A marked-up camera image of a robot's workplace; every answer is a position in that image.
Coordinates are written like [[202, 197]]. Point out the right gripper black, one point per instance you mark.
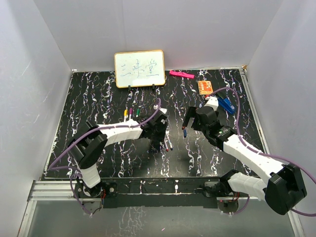
[[191, 113]]

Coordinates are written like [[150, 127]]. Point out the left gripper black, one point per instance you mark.
[[160, 138]]

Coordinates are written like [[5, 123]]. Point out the white pen red end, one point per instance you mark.
[[166, 144]]

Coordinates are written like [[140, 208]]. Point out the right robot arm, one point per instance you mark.
[[280, 185]]

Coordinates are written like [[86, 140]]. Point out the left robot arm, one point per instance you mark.
[[87, 146]]

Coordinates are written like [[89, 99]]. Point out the white pen blue end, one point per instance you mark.
[[169, 142]]

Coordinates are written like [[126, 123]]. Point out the small spiral notebook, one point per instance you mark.
[[204, 87]]

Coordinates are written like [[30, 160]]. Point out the black base bar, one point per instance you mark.
[[169, 192]]

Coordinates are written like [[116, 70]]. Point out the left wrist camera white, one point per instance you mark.
[[159, 110]]

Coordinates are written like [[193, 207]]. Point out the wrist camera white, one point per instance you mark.
[[212, 102], [159, 110]]

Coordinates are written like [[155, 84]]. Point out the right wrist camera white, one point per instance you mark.
[[212, 102]]

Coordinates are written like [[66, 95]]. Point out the whiteboard with yellow frame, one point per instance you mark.
[[140, 68]]

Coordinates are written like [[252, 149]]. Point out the aluminium frame rail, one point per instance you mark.
[[51, 191]]

